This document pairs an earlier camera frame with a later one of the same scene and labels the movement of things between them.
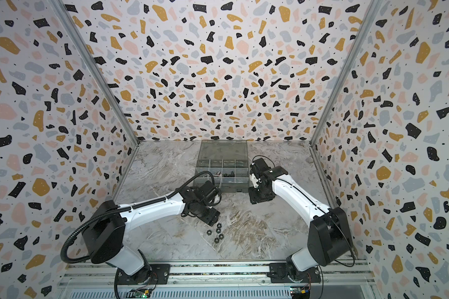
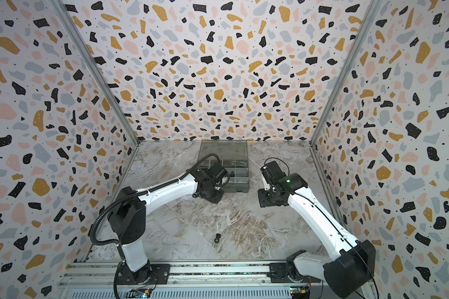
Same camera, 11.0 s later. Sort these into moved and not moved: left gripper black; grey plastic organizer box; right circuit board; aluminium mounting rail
Moved: left gripper black
Not moved: right circuit board; grey plastic organizer box; aluminium mounting rail
